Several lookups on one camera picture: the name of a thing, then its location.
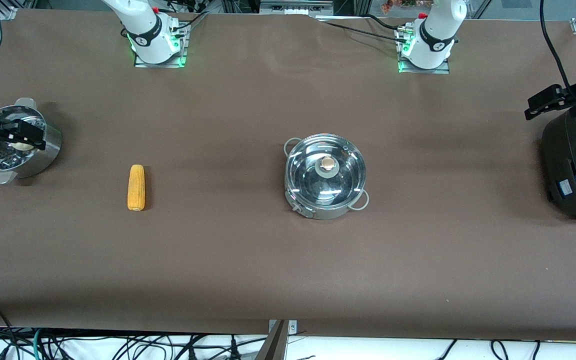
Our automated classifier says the steel pot with grey handles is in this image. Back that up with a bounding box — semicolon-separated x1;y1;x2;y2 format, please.
283;133;370;221

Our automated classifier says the steel steamer pot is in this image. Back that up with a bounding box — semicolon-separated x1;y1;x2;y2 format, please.
0;97;63;186

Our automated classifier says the grey device box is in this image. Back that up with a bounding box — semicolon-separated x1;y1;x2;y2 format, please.
259;0;335;16

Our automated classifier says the aluminium profile strut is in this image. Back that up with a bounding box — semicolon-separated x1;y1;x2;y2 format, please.
255;320;289;360

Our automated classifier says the glass lid with bronze knob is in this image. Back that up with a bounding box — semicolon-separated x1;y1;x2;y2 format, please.
286;134;367;208

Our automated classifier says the brown table cover cloth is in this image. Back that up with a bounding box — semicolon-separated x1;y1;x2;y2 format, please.
0;7;576;341

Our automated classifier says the small metal bracket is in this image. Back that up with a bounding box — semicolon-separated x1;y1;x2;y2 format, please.
268;320;298;335

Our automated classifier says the yellow corn cob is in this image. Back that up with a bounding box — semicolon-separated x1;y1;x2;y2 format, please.
127;164;146;212

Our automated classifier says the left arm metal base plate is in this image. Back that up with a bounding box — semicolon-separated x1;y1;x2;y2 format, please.
397;25;451;75

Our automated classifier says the black cable on table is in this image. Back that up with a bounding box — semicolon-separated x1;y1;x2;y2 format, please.
315;14;409;45

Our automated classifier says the green floor cable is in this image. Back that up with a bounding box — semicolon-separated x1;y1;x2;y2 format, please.
32;327;45;360

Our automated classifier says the black base plug cable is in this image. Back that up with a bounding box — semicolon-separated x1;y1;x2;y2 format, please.
165;0;210;33

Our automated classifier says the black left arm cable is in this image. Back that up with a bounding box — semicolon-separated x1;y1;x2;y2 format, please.
539;0;576;96

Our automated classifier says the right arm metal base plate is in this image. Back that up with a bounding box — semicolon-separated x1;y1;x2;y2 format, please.
133;20;190;69

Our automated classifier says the orange patterned background object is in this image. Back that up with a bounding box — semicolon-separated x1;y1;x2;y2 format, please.
380;0;436;13

